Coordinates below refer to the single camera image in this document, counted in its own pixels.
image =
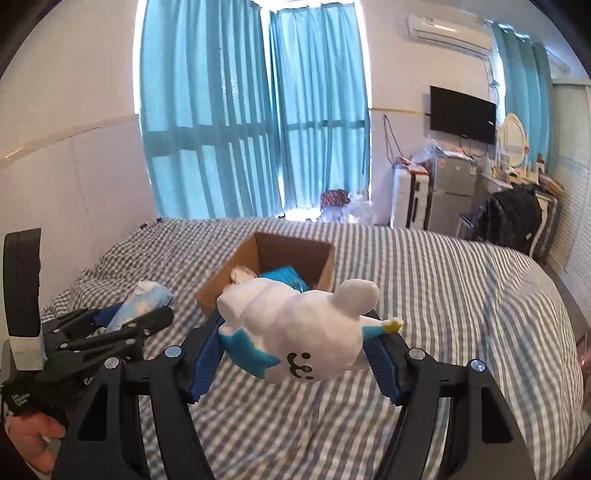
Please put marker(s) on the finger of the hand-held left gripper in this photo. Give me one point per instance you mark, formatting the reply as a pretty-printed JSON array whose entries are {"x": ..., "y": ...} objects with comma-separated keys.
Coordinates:
[
  {"x": 78, "y": 321},
  {"x": 129, "y": 332}
]

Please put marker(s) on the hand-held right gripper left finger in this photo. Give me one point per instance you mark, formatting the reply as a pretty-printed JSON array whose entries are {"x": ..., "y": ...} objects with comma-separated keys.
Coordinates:
[{"x": 205, "y": 364}]

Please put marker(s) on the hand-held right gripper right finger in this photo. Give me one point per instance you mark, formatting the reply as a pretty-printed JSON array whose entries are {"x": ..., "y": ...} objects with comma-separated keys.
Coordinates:
[{"x": 384, "y": 369}]

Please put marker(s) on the blue white tissue packet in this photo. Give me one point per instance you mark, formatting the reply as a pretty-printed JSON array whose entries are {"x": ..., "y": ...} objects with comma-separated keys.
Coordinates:
[{"x": 138, "y": 302}]

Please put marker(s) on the white plush toy blue star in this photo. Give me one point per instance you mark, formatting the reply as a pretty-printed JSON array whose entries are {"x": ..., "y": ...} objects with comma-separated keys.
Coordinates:
[{"x": 300, "y": 332}]

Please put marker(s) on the white cloth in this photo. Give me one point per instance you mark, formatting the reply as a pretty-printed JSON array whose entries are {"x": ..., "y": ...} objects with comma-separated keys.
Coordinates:
[{"x": 241, "y": 274}]

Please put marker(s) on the teal plastic packet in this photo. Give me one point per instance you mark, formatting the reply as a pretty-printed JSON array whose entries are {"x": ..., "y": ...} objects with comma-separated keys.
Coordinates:
[{"x": 286, "y": 278}]

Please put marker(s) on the brown cardboard box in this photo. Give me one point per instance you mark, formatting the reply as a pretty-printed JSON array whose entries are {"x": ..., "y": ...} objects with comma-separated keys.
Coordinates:
[{"x": 272, "y": 258}]

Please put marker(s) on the person's left hand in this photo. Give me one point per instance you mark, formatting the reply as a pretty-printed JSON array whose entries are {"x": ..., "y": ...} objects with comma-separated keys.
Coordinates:
[{"x": 32, "y": 443}]

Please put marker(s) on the grey checkered blanket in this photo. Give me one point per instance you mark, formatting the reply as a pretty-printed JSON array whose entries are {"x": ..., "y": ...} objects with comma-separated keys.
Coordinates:
[{"x": 461, "y": 300}]

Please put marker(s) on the white plastic bag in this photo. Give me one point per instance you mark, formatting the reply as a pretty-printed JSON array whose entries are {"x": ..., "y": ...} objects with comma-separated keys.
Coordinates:
[{"x": 358, "y": 210}]

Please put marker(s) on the white suitcase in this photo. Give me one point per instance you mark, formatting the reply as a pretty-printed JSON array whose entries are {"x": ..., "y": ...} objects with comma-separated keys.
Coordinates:
[{"x": 408, "y": 198}]

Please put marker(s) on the patterned dark bag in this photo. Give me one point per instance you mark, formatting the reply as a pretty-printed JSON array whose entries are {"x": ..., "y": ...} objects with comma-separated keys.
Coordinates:
[{"x": 334, "y": 198}]

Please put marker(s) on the silver fridge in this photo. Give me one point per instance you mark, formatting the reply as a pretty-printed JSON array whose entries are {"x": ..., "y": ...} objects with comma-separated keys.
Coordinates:
[{"x": 455, "y": 194}]

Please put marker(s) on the black jacket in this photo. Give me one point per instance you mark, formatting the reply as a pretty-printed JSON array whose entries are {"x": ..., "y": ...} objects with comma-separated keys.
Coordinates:
[{"x": 512, "y": 217}]

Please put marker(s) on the clear plastic bag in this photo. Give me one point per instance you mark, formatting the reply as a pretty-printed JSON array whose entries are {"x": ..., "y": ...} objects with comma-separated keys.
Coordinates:
[{"x": 427, "y": 157}]

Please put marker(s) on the grey checkered suitcase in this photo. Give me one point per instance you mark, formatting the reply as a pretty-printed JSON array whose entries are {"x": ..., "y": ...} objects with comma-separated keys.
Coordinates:
[{"x": 551, "y": 226}]

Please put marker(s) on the wide teal curtain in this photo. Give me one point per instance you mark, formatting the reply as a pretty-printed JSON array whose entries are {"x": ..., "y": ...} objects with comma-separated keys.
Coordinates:
[{"x": 207, "y": 106}]

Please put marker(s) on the white oval mirror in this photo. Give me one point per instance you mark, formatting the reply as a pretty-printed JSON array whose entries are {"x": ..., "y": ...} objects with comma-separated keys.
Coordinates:
[{"x": 512, "y": 138}]

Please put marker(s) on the white louvered wardrobe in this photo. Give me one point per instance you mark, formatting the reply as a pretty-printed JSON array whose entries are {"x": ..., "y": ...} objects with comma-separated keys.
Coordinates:
[{"x": 575, "y": 184}]

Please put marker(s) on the narrow teal curtain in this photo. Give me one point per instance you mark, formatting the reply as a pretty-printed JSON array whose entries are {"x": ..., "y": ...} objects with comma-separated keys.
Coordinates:
[{"x": 323, "y": 106}]

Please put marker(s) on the short teal curtain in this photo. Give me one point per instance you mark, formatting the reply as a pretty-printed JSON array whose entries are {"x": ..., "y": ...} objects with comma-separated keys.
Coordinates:
[{"x": 524, "y": 92}]

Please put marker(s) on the white air conditioner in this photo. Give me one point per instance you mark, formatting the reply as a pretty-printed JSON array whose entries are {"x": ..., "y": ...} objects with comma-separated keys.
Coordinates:
[{"x": 448, "y": 34}]

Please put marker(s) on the black wall television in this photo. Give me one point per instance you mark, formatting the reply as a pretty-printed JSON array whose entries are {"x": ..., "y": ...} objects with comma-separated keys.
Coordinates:
[{"x": 461, "y": 113}]

